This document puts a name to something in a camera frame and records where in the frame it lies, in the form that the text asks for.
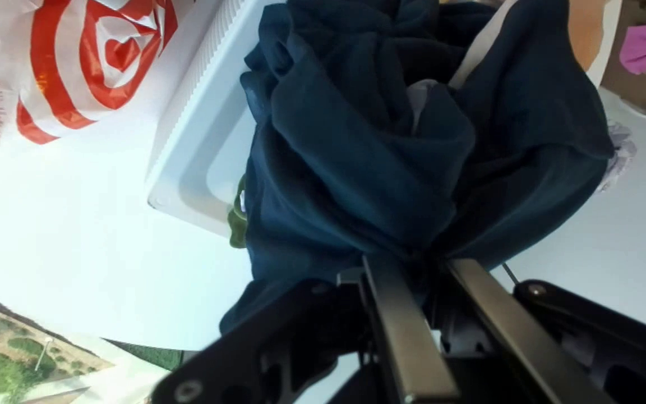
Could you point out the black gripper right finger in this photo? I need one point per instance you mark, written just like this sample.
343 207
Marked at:
561 345

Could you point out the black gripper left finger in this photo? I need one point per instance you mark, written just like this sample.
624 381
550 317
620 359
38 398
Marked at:
323 352

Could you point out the navy blue cloth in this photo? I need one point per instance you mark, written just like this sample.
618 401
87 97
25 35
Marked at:
381 150

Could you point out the white plastic basket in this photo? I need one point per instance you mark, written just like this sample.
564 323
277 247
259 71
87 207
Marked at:
202 150

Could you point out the white red plastic bag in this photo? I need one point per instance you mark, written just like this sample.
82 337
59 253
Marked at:
90 68

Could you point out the green cloth item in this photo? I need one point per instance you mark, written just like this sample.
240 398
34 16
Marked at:
239 217

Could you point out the brown cardboard box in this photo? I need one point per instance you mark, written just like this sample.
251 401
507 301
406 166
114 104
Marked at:
638 86

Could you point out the orange round item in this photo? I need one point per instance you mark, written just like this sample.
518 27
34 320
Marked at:
593 29

